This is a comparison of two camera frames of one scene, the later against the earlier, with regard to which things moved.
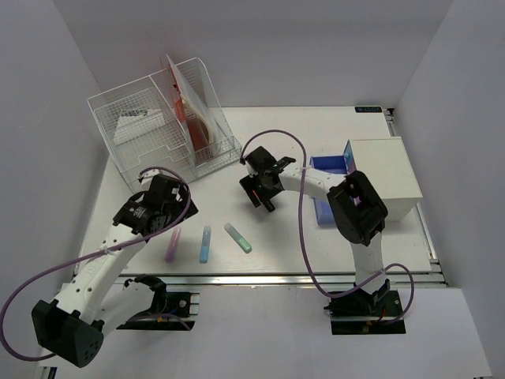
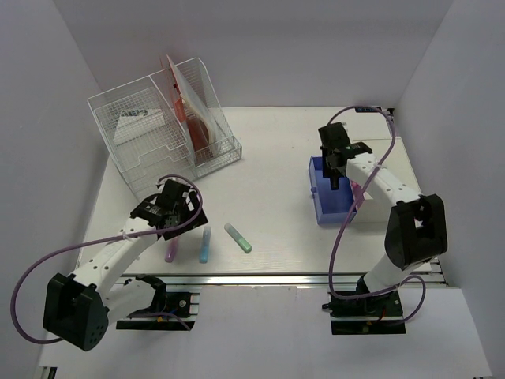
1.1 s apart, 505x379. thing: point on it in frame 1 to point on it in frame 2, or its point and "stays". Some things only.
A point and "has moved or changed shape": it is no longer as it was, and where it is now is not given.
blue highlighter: (205, 245) stays
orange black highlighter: (257, 197) has moved or changed shape
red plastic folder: (198, 132) stays
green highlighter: (245, 246) stays
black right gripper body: (261, 185) to (326, 168)
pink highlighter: (176, 233) stays
